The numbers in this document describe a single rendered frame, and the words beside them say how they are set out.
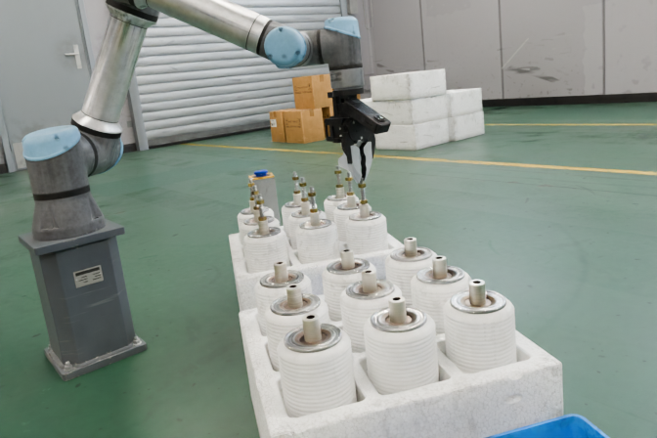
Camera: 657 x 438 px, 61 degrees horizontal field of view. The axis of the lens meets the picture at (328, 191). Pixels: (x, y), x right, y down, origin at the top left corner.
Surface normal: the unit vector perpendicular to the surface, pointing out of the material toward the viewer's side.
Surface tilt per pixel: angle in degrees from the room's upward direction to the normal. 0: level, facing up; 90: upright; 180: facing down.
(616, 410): 0
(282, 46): 90
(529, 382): 90
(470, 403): 90
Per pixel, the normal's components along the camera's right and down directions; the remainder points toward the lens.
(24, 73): 0.62, 0.09
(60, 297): -0.11, 0.22
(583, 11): -0.78, 0.21
